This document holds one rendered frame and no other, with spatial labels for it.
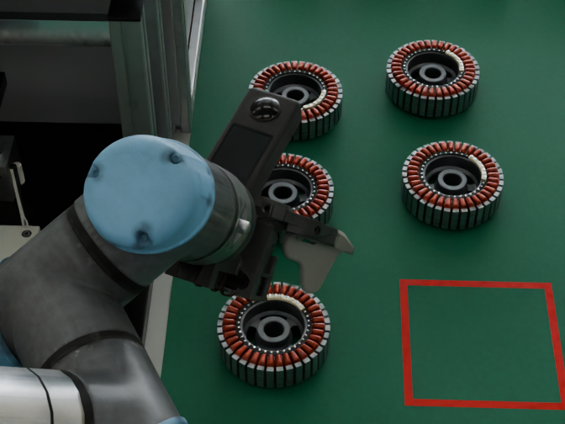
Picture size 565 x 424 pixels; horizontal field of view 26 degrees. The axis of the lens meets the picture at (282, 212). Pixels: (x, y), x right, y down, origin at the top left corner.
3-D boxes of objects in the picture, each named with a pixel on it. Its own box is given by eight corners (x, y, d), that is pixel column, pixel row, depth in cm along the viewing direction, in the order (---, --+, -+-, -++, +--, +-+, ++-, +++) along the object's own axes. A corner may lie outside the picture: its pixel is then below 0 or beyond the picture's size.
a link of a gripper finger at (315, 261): (333, 300, 109) (256, 277, 103) (354, 237, 109) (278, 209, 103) (356, 309, 106) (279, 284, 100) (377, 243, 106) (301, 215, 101)
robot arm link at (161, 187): (44, 187, 78) (146, 101, 77) (108, 207, 88) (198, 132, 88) (114, 283, 76) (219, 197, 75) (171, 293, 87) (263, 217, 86)
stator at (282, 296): (303, 405, 119) (303, 383, 116) (199, 368, 122) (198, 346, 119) (345, 322, 126) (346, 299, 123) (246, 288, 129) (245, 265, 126)
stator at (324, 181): (300, 161, 142) (300, 137, 139) (351, 222, 135) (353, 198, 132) (214, 195, 138) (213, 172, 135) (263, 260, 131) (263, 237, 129)
